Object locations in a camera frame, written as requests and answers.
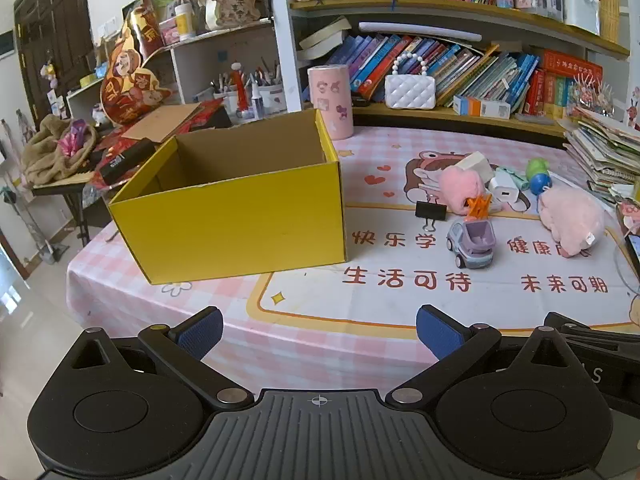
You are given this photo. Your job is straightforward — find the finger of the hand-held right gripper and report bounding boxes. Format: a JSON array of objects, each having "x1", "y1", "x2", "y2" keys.
[{"x1": 543, "y1": 311, "x2": 640, "y2": 343}]

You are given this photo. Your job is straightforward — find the small pink plush toy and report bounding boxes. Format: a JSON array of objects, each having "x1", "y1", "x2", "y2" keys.
[{"x1": 438, "y1": 165, "x2": 494, "y2": 216}]

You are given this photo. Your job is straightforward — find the black folding stand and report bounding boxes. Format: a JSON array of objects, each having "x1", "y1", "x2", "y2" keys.
[{"x1": 31, "y1": 179, "x2": 93, "y2": 247}]

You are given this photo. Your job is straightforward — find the large pink plush toy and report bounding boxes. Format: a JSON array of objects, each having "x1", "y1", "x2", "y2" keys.
[{"x1": 538, "y1": 185, "x2": 606, "y2": 259}]

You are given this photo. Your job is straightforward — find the cream rectangular block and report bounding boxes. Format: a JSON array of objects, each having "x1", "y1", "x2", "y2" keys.
[{"x1": 457, "y1": 151, "x2": 496, "y2": 181}]

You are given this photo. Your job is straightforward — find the brown plush cloth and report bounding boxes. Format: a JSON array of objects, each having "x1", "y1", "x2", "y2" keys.
[{"x1": 22, "y1": 113, "x2": 99, "y2": 189}]

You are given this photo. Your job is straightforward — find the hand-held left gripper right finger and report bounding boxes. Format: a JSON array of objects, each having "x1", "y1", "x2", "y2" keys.
[{"x1": 385, "y1": 304, "x2": 576, "y2": 414}]

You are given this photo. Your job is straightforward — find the stack of paper booklets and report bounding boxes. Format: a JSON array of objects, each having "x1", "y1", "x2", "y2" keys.
[{"x1": 564, "y1": 104, "x2": 640, "y2": 207}]

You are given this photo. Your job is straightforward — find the smartphone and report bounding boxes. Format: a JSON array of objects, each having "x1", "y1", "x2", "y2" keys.
[{"x1": 624, "y1": 232, "x2": 640, "y2": 279}]

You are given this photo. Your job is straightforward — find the orange plastic toy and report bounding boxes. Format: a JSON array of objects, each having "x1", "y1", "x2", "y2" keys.
[{"x1": 467, "y1": 194, "x2": 491, "y2": 222}]

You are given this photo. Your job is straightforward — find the red dictionaries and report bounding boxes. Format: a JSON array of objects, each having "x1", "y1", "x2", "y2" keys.
[{"x1": 524, "y1": 49, "x2": 604, "y2": 121}]

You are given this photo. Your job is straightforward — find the purple toy car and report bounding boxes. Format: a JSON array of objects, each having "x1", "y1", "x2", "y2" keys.
[{"x1": 446, "y1": 219, "x2": 497, "y2": 269}]

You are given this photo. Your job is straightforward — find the green and blue toy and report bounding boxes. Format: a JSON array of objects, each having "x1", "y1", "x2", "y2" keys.
[{"x1": 527, "y1": 158, "x2": 552, "y2": 196}]

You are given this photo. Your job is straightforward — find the pink printed tablecloth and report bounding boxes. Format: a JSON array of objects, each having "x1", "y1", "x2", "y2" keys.
[{"x1": 65, "y1": 125, "x2": 640, "y2": 382}]

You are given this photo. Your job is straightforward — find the white charger plug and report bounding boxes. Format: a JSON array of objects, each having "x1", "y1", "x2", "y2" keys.
[{"x1": 487, "y1": 174, "x2": 521, "y2": 206}]

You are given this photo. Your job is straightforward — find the white jar yellow label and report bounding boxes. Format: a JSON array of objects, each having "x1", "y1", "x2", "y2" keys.
[{"x1": 173, "y1": 3, "x2": 196, "y2": 41}]

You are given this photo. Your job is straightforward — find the white orange blue carton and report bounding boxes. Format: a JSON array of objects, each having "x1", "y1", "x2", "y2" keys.
[{"x1": 452, "y1": 94, "x2": 511, "y2": 120}]

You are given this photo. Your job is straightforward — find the white quilted pearl-handle handbag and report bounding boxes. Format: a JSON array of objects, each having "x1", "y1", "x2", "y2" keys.
[{"x1": 384, "y1": 52, "x2": 437, "y2": 110}]

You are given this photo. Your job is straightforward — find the black rectangular case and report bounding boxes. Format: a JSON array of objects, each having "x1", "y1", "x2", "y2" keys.
[{"x1": 99, "y1": 139, "x2": 156, "y2": 184}]

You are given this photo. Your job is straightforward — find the clear pencil holders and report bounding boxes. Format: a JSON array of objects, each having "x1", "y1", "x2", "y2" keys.
[{"x1": 530, "y1": 0, "x2": 602, "y2": 37}]

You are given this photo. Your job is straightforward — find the red gold paper decoration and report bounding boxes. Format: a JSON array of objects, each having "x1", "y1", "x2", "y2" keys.
[{"x1": 99, "y1": 0, "x2": 172, "y2": 129}]

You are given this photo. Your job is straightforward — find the white side shelf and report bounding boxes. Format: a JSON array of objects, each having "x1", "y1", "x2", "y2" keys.
[{"x1": 65, "y1": 17, "x2": 281, "y2": 126}]

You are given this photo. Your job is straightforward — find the yellow cardboard box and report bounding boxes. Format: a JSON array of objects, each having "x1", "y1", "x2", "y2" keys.
[{"x1": 107, "y1": 108, "x2": 349, "y2": 285}]

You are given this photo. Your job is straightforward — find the row of colourful books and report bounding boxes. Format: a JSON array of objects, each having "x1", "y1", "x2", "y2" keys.
[{"x1": 340, "y1": 34, "x2": 541, "y2": 109}]

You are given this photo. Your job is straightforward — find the mint green correction tape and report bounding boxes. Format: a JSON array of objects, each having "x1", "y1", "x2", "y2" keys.
[{"x1": 497, "y1": 165, "x2": 530, "y2": 191}]

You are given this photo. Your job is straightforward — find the pink cylindrical container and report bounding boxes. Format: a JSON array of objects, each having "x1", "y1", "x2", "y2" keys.
[{"x1": 307, "y1": 65, "x2": 355, "y2": 141}]

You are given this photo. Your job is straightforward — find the dark brown door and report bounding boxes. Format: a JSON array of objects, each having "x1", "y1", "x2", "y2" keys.
[{"x1": 13, "y1": 0, "x2": 97, "y2": 132}]

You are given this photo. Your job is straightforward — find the flat brown cardboard piece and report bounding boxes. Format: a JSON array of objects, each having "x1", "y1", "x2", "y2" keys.
[{"x1": 119, "y1": 102, "x2": 206, "y2": 144}]

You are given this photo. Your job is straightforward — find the white pen holder with pens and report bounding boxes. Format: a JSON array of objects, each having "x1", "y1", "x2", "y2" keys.
[{"x1": 214, "y1": 60, "x2": 287, "y2": 120}]

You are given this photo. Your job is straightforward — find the colourful crown ornament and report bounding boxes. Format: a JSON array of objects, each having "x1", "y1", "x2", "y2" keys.
[{"x1": 569, "y1": 74, "x2": 617, "y2": 122}]

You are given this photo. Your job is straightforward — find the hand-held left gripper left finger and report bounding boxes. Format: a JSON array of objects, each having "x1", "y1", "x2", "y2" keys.
[{"x1": 65, "y1": 306, "x2": 256, "y2": 414}]

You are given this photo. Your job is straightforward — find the wooden bookshelf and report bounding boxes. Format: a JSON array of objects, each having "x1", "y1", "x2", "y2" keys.
[{"x1": 272, "y1": 0, "x2": 640, "y2": 149}]

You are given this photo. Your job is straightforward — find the lying thick books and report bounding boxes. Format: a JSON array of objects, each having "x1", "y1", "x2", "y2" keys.
[{"x1": 298, "y1": 16, "x2": 354, "y2": 61}]

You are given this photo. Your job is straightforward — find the black binder clip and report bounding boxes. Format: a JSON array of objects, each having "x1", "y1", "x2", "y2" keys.
[{"x1": 414, "y1": 199, "x2": 448, "y2": 231}]

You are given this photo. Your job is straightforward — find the white rolled tube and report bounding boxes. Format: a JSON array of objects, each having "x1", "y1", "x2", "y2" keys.
[{"x1": 358, "y1": 22, "x2": 484, "y2": 42}]

